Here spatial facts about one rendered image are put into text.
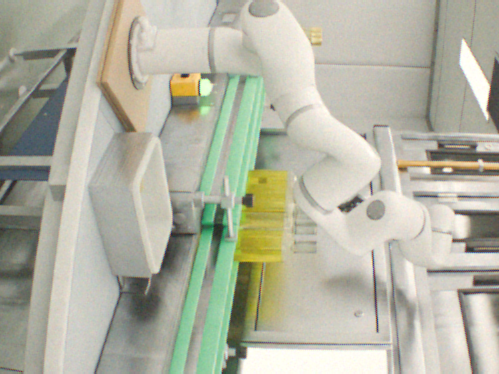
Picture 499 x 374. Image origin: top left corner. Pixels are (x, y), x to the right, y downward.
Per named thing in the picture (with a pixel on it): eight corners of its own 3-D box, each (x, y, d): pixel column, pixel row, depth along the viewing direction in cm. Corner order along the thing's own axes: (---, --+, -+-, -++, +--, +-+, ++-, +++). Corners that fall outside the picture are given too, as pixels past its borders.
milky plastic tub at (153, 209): (114, 277, 111) (157, 279, 110) (89, 185, 97) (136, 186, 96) (135, 219, 124) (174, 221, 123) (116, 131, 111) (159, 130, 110)
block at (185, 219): (166, 235, 128) (197, 236, 127) (160, 201, 122) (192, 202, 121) (169, 224, 131) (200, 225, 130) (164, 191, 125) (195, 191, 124)
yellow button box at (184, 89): (171, 105, 155) (198, 104, 154) (168, 80, 151) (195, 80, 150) (176, 93, 161) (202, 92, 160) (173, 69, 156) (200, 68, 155)
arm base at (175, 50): (121, 48, 106) (201, 44, 104) (134, 1, 111) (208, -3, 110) (141, 94, 120) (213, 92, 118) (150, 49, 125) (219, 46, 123)
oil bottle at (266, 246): (201, 261, 134) (294, 264, 131) (198, 243, 130) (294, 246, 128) (204, 244, 138) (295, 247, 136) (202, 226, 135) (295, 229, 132)
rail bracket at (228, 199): (198, 242, 128) (255, 244, 127) (190, 180, 118) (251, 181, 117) (201, 233, 131) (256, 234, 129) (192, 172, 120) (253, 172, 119)
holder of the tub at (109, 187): (118, 294, 114) (155, 296, 113) (87, 185, 97) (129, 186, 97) (137, 237, 127) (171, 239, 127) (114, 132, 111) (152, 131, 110)
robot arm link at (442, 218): (450, 249, 120) (458, 206, 120) (404, 241, 123) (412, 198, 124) (447, 250, 134) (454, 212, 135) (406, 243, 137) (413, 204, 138)
